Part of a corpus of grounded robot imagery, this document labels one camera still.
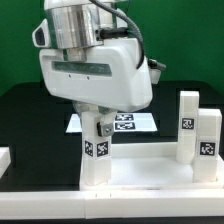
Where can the white desk top tray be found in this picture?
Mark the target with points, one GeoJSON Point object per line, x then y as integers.
{"type": "Point", "coordinates": [148, 166]}

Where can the white left fence block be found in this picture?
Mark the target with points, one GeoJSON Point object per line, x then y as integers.
{"type": "Point", "coordinates": [5, 160]}

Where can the white front fence bar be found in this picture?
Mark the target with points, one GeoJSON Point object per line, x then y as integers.
{"type": "Point", "coordinates": [114, 204]}

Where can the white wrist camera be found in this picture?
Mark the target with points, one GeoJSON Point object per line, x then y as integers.
{"type": "Point", "coordinates": [41, 35]}

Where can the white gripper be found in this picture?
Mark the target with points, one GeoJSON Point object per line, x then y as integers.
{"type": "Point", "coordinates": [109, 78]}

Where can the white marker sheet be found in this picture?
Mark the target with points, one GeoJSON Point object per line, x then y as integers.
{"type": "Point", "coordinates": [124, 122]}

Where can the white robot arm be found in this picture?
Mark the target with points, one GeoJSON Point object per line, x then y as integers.
{"type": "Point", "coordinates": [77, 25]}

